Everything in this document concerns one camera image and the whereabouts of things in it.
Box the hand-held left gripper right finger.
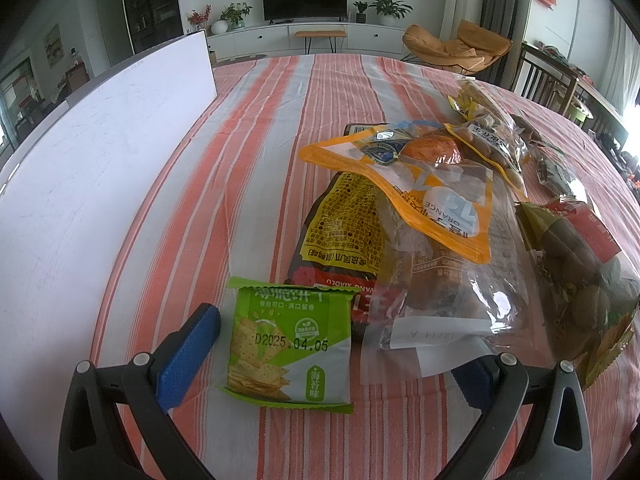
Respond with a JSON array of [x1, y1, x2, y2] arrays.
[[440, 352, 594, 480]]

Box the white board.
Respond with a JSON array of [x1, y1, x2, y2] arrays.
[[0, 29, 219, 480]]

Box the dark red and yellow packet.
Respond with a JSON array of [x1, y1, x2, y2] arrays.
[[284, 171, 401, 346]]

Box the white television cabinet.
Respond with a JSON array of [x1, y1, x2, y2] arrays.
[[206, 22, 416, 63]]

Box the clear bag of brown pastries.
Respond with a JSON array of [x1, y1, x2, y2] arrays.
[[360, 160, 566, 386]]

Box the green cracker packet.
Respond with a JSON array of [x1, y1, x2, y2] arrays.
[[217, 276, 355, 415]]

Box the green potted plant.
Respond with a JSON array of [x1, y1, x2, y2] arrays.
[[212, 2, 253, 35]]

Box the yellow-bordered clear snack bag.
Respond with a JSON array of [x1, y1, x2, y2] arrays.
[[300, 121, 496, 265]]

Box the striped tablecloth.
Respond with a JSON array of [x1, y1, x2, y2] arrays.
[[90, 54, 640, 480]]

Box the bag of green fruits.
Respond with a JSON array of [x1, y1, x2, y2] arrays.
[[515, 197, 640, 391]]

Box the dark display cabinet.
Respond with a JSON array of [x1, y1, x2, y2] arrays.
[[120, 0, 183, 53]]

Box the wooden bench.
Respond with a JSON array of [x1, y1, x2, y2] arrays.
[[294, 30, 348, 55]]

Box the clear bag of nuts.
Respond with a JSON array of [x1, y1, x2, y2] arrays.
[[446, 79, 531, 191]]

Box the framed wall picture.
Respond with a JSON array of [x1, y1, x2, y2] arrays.
[[44, 25, 65, 68]]

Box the dark wooden chair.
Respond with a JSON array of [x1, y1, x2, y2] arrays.
[[512, 42, 581, 116]]

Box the red flower plant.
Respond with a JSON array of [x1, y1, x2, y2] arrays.
[[187, 5, 213, 36]]

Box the large leafy potted plant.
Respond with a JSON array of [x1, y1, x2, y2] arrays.
[[369, 0, 414, 27]]

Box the orange lounge chair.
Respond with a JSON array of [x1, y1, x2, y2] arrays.
[[402, 20, 513, 75]]

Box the small brown snack bag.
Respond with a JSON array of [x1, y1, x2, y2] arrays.
[[510, 114, 546, 146]]

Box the black television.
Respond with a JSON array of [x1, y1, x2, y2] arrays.
[[261, 0, 349, 25]]

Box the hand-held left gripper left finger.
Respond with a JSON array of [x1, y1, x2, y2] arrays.
[[57, 302, 223, 480]]

